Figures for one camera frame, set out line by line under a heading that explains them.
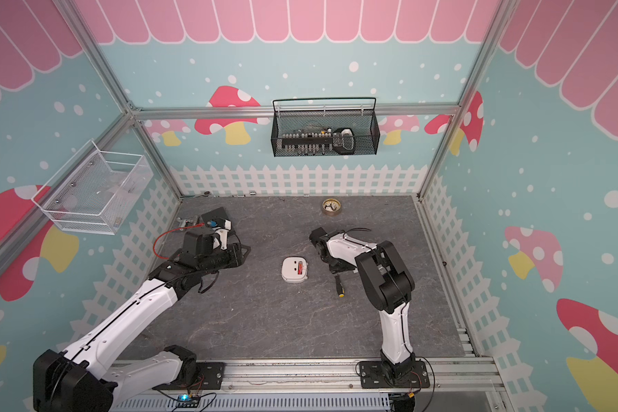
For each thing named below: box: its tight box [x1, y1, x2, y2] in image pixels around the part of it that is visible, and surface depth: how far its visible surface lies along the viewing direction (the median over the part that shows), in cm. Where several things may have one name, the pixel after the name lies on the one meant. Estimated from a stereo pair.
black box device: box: [200, 206, 228, 225], surface depth 115 cm
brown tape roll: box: [321, 198, 342, 217], surface depth 118 cm
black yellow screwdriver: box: [334, 273, 346, 298], surface depth 91 cm
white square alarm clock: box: [280, 256, 309, 285], surface depth 94 cm
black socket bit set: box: [281, 132, 334, 157], surface depth 91 cm
